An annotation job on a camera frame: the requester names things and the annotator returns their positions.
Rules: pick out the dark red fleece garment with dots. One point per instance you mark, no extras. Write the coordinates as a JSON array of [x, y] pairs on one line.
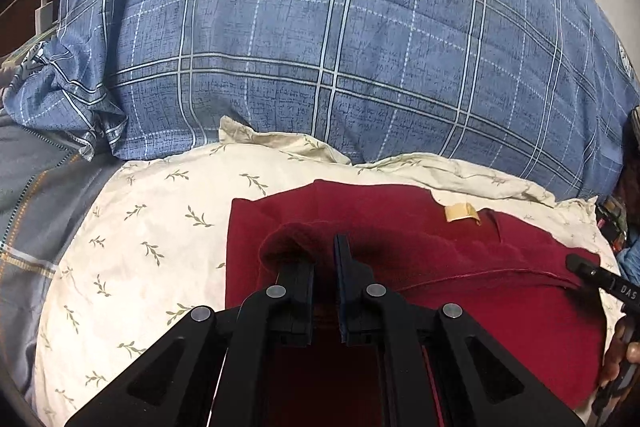
[[500, 307]]

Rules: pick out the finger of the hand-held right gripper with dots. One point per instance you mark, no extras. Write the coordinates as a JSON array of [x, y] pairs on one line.
[[600, 279]]

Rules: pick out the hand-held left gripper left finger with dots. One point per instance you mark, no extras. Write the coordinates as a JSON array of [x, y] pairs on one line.
[[296, 279]]

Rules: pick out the multicoloured patterned item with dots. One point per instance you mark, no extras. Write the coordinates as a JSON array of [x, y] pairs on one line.
[[616, 219]]

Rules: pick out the white power adapter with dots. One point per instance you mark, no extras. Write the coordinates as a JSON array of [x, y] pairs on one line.
[[44, 17]]

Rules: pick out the blue plaid pillow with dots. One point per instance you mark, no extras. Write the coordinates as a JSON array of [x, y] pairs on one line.
[[350, 42]]

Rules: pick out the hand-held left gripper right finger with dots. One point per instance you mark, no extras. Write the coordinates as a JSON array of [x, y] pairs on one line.
[[344, 267]]

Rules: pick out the cream leaf-print pillow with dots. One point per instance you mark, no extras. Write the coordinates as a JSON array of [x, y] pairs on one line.
[[150, 247]]

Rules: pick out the person's right hand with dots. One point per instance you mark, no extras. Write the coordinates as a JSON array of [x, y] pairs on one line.
[[622, 359]]

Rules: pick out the grey plaid quilt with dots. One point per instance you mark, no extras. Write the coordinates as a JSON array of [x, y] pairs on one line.
[[35, 207]]

